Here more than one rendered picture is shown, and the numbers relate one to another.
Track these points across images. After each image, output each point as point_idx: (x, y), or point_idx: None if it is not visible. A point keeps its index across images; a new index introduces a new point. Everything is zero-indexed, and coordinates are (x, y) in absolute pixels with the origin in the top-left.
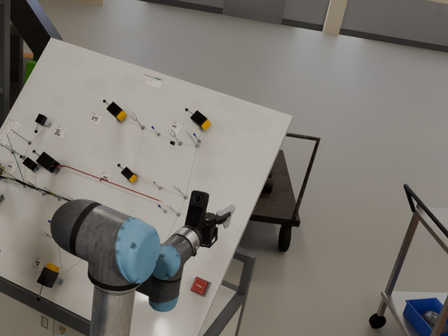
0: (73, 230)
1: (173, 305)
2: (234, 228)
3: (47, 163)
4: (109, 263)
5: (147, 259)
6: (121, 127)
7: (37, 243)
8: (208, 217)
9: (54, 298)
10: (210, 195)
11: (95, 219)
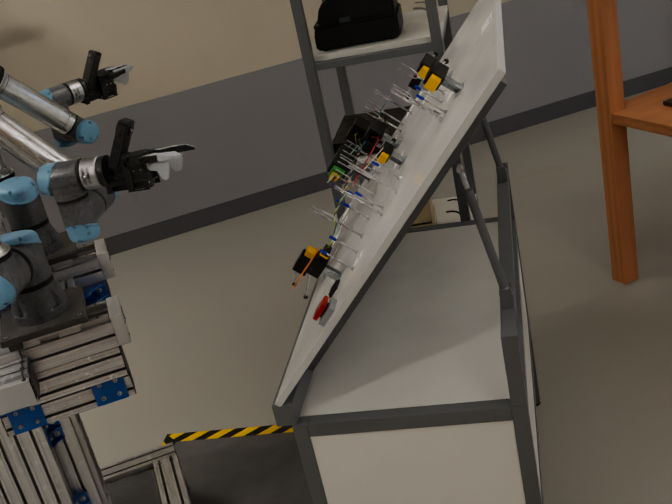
0: None
1: (72, 235)
2: (379, 242)
3: (366, 132)
4: None
5: None
6: (440, 92)
7: (347, 230)
8: (132, 154)
9: (314, 293)
10: (402, 192)
11: None
